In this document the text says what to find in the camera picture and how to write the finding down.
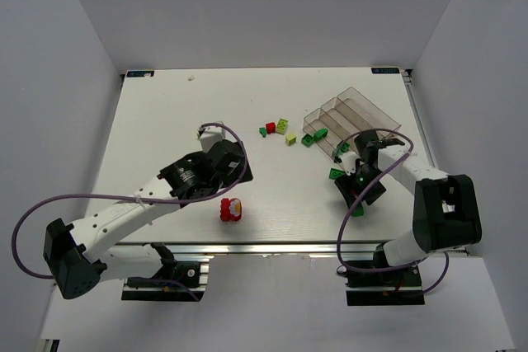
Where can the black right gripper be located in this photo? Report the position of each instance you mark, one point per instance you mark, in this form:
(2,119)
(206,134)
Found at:
(364,188)

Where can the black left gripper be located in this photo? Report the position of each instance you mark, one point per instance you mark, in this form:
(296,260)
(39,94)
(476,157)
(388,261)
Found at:
(238,163)

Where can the green 2x2 lego front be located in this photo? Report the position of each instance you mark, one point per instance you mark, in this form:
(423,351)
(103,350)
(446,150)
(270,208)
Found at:
(358,211)

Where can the green 2x2 lego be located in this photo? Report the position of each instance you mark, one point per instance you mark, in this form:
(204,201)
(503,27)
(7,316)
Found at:
(342,147)
(358,211)

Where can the green long lego brick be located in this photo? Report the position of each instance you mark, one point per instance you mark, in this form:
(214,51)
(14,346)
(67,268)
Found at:
(335,173)

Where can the green sloped lego brick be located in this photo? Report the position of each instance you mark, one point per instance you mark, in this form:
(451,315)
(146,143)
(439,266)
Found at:
(320,134)

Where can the green 2x2 lego brick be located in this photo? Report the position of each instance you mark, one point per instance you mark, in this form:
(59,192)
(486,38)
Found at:
(307,140)

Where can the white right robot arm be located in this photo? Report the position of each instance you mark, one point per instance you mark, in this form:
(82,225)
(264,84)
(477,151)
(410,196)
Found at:
(445,208)

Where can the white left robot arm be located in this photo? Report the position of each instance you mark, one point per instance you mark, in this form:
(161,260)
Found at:
(87,251)

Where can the small red lego brick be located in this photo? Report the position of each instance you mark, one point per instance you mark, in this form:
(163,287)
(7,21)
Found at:
(270,128)

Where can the red flower lego block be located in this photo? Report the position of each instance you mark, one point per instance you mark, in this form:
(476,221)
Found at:
(231,210)

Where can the lime 2x2 lego brick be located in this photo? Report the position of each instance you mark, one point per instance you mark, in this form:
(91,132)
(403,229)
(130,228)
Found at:
(281,126)

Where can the lime small lego brick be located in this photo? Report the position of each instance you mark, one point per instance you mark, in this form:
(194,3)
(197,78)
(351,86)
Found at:
(290,139)

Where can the clear compartment organizer tray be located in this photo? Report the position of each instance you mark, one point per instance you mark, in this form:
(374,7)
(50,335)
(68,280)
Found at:
(345,114)

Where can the blue table label right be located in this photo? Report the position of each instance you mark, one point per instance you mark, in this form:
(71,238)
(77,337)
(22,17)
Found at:
(385,70)

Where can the blue table label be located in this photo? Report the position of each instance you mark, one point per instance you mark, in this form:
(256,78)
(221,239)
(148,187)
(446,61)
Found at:
(139,73)
(385,70)

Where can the blue table label left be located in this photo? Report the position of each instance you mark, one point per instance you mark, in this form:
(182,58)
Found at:
(139,73)

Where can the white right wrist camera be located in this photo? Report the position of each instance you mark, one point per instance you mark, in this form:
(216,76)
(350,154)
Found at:
(347,161)

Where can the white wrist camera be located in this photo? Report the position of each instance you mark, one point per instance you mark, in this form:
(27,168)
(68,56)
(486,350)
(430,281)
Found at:
(209,134)
(347,161)

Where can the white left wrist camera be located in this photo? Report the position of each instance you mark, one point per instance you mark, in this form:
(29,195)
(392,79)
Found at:
(209,134)

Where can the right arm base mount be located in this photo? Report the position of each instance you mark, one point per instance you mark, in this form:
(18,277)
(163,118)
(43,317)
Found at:
(367,288)

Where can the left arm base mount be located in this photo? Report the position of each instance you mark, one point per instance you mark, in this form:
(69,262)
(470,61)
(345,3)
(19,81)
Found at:
(176,281)

